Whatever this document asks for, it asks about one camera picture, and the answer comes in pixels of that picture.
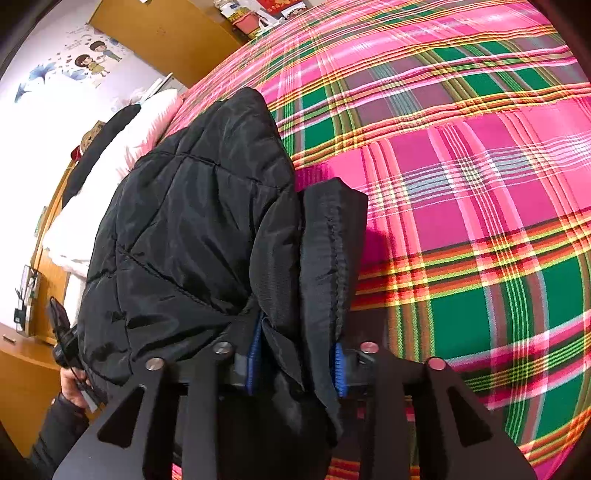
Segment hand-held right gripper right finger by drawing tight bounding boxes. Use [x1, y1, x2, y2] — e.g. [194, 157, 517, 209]
[333, 342, 539, 480]

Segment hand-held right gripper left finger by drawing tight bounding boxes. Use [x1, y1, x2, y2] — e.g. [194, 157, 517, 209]
[53, 318, 266, 480]

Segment black quilted jacket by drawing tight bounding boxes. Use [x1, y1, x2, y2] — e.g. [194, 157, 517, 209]
[76, 86, 370, 480]

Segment person's left forearm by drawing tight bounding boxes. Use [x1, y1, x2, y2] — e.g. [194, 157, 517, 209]
[28, 392, 92, 480]

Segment person's left hand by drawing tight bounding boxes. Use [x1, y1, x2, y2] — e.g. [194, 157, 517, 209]
[59, 367, 95, 411]

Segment wooden nightstand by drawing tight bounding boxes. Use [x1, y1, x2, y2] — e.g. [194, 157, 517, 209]
[0, 322, 102, 457]

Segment wooden headboard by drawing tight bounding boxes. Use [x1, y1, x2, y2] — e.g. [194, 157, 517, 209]
[30, 161, 77, 346]

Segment white pillow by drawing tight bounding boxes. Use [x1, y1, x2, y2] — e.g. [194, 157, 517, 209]
[42, 89, 183, 324]

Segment black pillow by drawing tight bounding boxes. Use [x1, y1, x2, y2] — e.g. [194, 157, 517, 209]
[61, 104, 141, 208]

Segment pink green plaid bed sheet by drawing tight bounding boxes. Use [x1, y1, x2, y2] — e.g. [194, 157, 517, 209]
[157, 0, 591, 480]

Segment brown box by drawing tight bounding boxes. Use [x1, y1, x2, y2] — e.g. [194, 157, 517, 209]
[79, 120, 106, 154]

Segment wooden wardrobe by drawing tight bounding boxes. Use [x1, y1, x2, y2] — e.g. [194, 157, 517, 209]
[88, 0, 250, 88]

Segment stack of colourful boxes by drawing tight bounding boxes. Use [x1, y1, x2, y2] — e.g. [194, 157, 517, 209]
[212, 0, 308, 38]

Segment wall charger with cables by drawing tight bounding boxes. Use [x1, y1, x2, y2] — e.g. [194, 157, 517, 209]
[13, 264, 41, 339]

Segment cartoon wall stickers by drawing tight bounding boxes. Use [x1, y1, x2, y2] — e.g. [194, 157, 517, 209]
[14, 25, 132, 104]

